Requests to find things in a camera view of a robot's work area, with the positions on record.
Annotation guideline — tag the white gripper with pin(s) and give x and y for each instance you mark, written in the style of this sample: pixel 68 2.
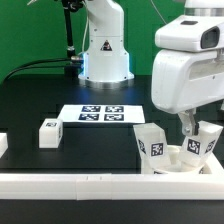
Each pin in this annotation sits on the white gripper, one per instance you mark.
pixel 182 81

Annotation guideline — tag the white U-shaped fence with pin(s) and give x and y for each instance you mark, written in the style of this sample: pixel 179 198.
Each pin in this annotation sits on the white U-shaped fence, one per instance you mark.
pixel 207 186

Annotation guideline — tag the black camera stand pole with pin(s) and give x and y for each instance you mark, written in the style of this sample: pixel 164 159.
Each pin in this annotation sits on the black camera stand pole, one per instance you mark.
pixel 70 6

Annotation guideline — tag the white block at left edge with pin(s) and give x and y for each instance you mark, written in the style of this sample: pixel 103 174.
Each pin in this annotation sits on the white block at left edge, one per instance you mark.
pixel 3 143

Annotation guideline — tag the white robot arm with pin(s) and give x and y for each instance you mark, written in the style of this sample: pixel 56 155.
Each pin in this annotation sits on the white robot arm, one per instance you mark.
pixel 106 62

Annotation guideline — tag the white marker sheet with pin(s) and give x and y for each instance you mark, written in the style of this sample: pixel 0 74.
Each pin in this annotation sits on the white marker sheet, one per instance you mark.
pixel 102 114

